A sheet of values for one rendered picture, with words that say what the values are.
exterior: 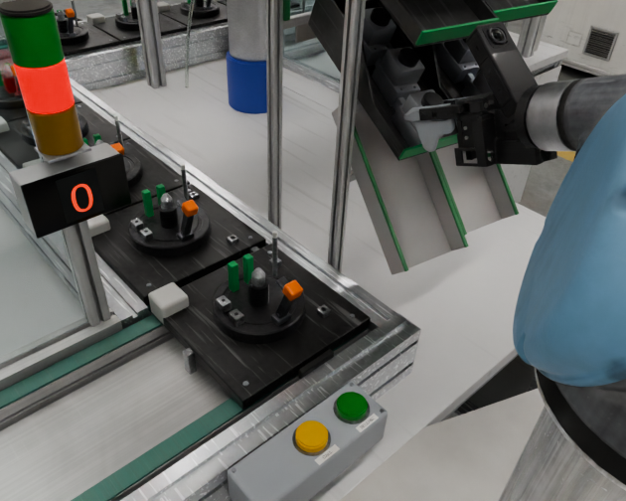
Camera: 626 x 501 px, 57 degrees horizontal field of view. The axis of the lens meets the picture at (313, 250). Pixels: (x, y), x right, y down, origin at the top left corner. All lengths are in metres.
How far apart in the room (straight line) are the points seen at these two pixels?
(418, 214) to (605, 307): 0.81
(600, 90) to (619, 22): 4.11
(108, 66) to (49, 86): 1.27
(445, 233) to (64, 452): 0.66
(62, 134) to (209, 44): 1.44
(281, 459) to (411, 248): 0.41
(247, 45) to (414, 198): 0.82
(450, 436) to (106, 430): 0.48
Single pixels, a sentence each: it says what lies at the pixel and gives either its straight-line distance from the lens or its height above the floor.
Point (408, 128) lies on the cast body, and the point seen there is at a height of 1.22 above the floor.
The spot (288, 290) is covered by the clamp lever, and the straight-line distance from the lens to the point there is 0.78.
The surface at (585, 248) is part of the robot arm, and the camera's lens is 0.20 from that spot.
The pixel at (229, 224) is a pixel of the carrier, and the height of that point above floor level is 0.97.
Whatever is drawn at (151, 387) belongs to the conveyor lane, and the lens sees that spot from 0.88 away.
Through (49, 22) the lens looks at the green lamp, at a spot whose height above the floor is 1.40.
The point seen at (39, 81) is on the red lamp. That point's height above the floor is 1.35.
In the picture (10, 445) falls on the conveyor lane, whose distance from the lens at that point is 0.88.
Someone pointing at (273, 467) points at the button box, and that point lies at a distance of 0.74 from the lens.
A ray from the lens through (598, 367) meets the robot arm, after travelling 0.21.
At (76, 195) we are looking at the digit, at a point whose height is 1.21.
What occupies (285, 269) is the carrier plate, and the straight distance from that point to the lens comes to 0.96.
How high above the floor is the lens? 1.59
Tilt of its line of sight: 38 degrees down
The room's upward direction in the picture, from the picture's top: 3 degrees clockwise
